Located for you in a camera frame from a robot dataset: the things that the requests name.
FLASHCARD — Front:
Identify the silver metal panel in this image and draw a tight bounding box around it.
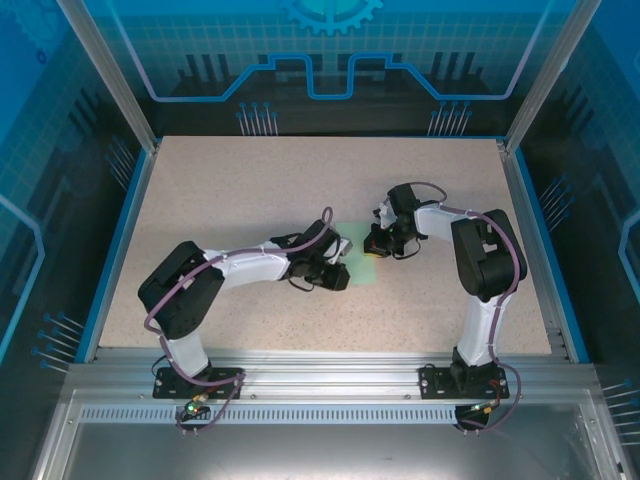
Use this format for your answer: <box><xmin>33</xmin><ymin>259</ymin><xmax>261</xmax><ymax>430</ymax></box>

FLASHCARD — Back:
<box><xmin>29</xmin><ymin>389</ymin><xmax>634</xmax><ymax>480</ymax></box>

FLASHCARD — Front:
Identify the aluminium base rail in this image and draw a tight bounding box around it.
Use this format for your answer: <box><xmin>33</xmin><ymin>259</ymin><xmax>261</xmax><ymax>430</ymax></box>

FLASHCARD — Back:
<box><xmin>64</xmin><ymin>347</ymin><xmax>604</xmax><ymax>401</ymax></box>

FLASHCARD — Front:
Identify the slotted grey cable duct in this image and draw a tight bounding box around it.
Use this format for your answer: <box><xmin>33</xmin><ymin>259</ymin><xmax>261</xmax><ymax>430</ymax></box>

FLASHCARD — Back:
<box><xmin>78</xmin><ymin>405</ymin><xmax>589</xmax><ymax>426</ymax></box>

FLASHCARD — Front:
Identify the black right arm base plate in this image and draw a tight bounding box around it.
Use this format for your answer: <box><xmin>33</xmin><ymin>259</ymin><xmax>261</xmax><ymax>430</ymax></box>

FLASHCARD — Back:
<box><xmin>418</xmin><ymin>363</ymin><xmax>511</xmax><ymax>401</ymax></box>

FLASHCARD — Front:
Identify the cable plug with green light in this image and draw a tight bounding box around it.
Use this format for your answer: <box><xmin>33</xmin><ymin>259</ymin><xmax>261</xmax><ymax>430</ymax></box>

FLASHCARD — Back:
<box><xmin>182</xmin><ymin>393</ymin><xmax>211</xmax><ymax>417</ymax></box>
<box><xmin>457</xmin><ymin>399</ymin><xmax>504</xmax><ymax>419</ymax></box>

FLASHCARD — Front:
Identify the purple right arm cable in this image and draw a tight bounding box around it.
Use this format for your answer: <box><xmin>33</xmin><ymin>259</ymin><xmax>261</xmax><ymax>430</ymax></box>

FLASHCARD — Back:
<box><xmin>407</xmin><ymin>180</ymin><xmax>525</xmax><ymax>436</ymax></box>

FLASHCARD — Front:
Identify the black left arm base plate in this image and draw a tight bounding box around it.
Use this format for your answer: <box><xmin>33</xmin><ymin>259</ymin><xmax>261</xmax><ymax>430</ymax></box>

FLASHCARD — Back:
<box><xmin>152</xmin><ymin>366</ymin><xmax>246</xmax><ymax>401</ymax></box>

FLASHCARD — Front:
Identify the aluminium frame post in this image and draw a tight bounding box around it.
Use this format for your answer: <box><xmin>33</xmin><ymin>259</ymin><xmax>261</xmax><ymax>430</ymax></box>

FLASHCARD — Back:
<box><xmin>55</xmin><ymin>0</ymin><xmax>162</xmax><ymax>154</ymax></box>
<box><xmin>502</xmin><ymin>0</ymin><xmax>604</xmax><ymax>154</ymax></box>

